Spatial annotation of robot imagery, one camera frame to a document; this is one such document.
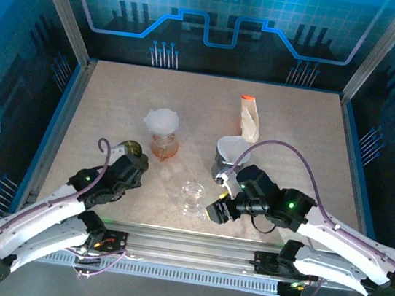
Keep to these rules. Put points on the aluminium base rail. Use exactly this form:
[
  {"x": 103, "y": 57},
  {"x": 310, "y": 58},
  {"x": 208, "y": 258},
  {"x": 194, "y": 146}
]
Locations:
[{"x": 187, "y": 246}]

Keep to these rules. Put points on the green plastic coffee dripper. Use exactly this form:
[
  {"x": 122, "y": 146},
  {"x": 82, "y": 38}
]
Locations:
[{"x": 133, "y": 146}]

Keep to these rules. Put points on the orange glass carafe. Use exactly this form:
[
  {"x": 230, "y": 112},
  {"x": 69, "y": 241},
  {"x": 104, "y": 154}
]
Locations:
[{"x": 163, "y": 152}]

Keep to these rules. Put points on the blue table side rail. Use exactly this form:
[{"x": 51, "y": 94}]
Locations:
[
  {"x": 351, "y": 140},
  {"x": 73, "y": 101}
]

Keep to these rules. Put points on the clear glass carafe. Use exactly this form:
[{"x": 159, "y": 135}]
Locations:
[{"x": 192, "y": 199}]

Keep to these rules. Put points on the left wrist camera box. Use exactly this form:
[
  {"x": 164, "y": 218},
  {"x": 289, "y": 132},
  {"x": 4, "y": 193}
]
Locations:
[{"x": 118, "y": 151}]

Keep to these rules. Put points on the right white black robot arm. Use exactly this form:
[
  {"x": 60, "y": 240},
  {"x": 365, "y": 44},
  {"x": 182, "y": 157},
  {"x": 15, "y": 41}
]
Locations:
[{"x": 346, "y": 242}]

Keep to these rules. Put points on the aluminium frame post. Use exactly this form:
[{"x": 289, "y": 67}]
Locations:
[
  {"x": 378, "y": 52},
  {"x": 66, "y": 8}
]

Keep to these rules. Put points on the black control box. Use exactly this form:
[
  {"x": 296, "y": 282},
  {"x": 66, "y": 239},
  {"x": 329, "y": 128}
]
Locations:
[{"x": 289, "y": 293}]

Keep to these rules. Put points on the coffee filter pack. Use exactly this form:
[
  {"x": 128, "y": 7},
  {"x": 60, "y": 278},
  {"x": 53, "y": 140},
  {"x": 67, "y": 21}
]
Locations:
[{"x": 248, "y": 125}]

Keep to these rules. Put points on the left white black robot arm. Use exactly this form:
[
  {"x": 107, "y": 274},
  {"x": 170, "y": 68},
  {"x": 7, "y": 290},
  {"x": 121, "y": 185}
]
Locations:
[{"x": 37, "y": 217}]

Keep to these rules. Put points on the clear plastic funnel dripper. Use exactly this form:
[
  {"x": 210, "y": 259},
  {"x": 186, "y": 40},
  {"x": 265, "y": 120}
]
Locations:
[{"x": 161, "y": 121}]

